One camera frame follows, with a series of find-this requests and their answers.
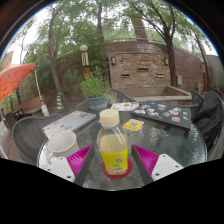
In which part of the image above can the silver laptop with stickers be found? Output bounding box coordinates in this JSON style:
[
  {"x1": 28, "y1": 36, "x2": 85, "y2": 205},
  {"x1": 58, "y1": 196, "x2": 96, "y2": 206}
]
[{"x1": 42, "y1": 110, "x2": 98, "y2": 140}]

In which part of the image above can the wooden bench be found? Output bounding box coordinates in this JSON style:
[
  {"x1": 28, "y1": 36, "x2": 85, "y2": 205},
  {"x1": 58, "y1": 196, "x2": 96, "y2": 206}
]
[{"x1": 18, "y1": 96, "x2": 44, "y2": 116}]

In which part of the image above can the clear bottle with yellow label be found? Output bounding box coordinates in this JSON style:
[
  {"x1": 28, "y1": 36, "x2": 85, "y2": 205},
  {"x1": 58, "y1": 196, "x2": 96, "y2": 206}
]
[{"x1": 96, "y1": 108, "x2": 130, "y2": 176}]

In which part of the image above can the orange patio umbrella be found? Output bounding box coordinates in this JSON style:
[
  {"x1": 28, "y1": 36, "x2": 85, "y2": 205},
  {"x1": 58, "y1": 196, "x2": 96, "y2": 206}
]
[{"x1": 0, "y1": 62, "x2": 37, "y2": 102}]

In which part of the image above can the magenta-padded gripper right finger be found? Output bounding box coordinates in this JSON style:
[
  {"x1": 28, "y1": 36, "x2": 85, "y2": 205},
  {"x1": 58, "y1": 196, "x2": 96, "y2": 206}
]
[{"x1": 130, "y1": 143, "x2": 184, "y2": 186}]

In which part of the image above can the yellow card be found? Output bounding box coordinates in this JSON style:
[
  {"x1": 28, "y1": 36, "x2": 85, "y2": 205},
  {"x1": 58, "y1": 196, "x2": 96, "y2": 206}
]
[{"x1": 122, "y1": 118, "x2": 145, "y2": 132}]

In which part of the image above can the grey wicker chair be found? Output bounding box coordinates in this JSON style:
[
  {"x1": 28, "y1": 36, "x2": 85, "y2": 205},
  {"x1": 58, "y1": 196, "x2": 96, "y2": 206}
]
[
  {"x1": 75, "y1": 88, "x2": 136, "y2": 113},
  {"x1": 11, "y1": 113, "x2": 63, "y2": 167},
  {"x1": 189, "y1": 89, "x2": 224, "y2": 161}
]

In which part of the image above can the blue and yellow striped cone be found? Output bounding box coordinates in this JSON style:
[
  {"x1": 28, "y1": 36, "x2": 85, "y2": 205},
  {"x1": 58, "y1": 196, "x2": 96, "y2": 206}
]
[{"x1": 55, "y1": 92, "x2": 65, "y2": 112}]

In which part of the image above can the white ceramic mug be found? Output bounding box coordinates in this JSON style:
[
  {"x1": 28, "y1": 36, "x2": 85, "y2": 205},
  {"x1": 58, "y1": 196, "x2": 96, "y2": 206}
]
[{"x1": 46, "y1": 130, "x2": 81, "y2": 164}]

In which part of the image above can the black backpack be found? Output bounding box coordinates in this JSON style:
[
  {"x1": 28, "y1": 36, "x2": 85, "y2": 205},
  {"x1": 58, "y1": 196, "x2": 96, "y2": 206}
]
[{"x1": 193, "y1": 91, "x2": 224, "y2": 149}]

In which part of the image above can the lamp post with white globe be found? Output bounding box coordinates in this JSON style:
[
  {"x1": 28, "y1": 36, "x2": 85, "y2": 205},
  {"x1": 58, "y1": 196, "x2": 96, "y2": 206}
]
[{"x1": 79, "y1": 44, "x2": 92, "y2": 79}]

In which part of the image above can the potted green plant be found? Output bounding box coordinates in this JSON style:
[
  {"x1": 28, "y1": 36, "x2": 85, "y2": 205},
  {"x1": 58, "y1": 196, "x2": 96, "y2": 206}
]
[{"x1": 79, "y1": 66, "x2": 112, "y2": 115}]

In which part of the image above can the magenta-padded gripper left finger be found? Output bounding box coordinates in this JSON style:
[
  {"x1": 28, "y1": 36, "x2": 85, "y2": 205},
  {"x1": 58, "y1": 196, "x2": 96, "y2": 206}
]
[{"x1": 44, "y1": 143, "x2": 97, "y2": 187}]

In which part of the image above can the white sticker sheet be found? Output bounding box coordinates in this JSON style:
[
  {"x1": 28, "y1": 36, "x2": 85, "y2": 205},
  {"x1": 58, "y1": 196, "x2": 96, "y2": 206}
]
[{"x1": 110, "y1": 101, "x2": 140, "y2": 112}]

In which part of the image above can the white umbrella pole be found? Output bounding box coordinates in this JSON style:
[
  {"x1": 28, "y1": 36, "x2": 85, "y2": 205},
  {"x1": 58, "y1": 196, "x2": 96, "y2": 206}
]
[{"x1": 34, "y1": 69, "x2": 50, "y2": 117}]

